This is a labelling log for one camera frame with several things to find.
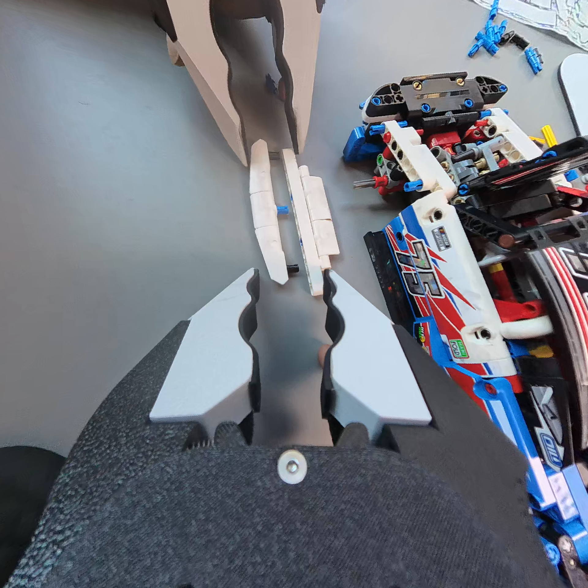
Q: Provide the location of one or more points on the pile of blue toy pins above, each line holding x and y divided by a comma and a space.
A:
487, 39

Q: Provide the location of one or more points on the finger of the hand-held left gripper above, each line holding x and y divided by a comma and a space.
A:
301, 69
202, 55

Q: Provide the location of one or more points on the white toy wing panel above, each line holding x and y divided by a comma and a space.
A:
264, 193

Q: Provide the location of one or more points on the white stand base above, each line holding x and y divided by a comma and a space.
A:
576, 92

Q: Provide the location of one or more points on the yellow toy piece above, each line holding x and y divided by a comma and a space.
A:
547, 135

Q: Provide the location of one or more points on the blue toy pin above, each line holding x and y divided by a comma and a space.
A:
271, 84
534, 59

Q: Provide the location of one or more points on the dark cloth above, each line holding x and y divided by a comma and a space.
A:
27, 505

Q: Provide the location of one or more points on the blue red white toy car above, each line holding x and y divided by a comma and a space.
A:
459, 275

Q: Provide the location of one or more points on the person's right hand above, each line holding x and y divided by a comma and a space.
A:
323, 356

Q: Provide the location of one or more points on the white toy beam with tiles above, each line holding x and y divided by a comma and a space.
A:
317, 206

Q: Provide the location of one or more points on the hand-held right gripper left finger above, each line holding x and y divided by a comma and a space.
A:
206, 367

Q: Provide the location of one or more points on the black toy connector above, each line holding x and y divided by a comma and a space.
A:
517, 40

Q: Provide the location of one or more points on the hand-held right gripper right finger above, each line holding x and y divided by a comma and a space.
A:
376, 367

